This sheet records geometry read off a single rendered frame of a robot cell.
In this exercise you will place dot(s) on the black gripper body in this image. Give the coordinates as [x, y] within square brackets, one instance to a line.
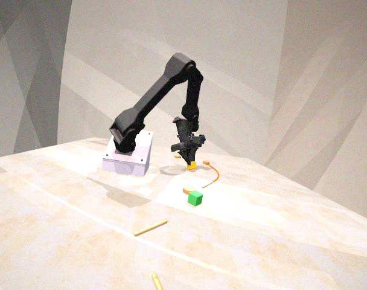
[183, 145]

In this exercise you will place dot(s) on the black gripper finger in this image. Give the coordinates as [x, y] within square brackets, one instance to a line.
[192, 154]
[185, 154]

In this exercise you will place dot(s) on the round wooden disc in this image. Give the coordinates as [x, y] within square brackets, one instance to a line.
[188, 188]

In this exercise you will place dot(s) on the thin wooden stick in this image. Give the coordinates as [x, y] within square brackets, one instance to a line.
[150, 227]

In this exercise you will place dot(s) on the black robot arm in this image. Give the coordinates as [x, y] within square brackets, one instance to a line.
[130, 122]

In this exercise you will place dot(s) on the yellow wooden block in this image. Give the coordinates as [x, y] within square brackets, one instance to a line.
[192, 166]

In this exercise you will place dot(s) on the green cube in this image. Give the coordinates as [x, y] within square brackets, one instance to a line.
[195, 198]

